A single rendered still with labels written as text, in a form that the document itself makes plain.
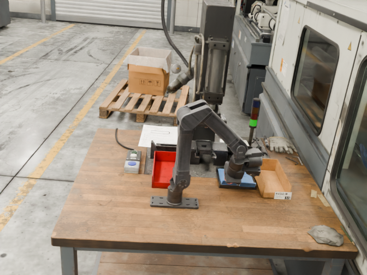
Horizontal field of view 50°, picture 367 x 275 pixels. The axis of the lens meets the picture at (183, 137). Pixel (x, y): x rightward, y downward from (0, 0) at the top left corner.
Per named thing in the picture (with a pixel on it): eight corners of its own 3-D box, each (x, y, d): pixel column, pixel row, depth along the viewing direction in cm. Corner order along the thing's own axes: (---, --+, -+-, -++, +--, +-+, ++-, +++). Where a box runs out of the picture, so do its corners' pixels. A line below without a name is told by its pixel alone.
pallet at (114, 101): (121, 88, 586) (122, 78, 580) (188, 95, 581) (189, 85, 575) (99, 117, 477) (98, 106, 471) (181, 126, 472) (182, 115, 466)
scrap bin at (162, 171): (151, 187, 174) (152, 176, 172) (153, 161, 197) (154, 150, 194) (178, 189, 175) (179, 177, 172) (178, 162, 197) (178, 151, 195)
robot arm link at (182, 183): (183, 168, 164) (170, 169, 163) (187, 179, 156) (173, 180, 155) (182, 181, 166) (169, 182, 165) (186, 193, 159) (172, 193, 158)
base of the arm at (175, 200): (151, 181, 164) (150, 190, 158) (199, 184, 165) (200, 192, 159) (150, 197, 167) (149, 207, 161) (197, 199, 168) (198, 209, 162)
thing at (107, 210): (62, 399, 177) (49, 237, 139) (99, 250, 266) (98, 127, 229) (308, 405, 183) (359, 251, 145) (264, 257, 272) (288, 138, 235)
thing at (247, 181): (240, 187, 176) (240, 182, 175) (235, 171, 190) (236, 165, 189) (255, 189, 176) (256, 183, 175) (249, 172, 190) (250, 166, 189)
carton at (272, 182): (261, 199, 174) (264, 184, 171) (251, 171, 197) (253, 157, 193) (290, 201, 174) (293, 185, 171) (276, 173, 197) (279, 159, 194)
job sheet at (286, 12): (276, 40, 342) (283, -1, 328) (278, 40, 342) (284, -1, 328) (282, 46, 319) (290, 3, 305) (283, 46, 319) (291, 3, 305)
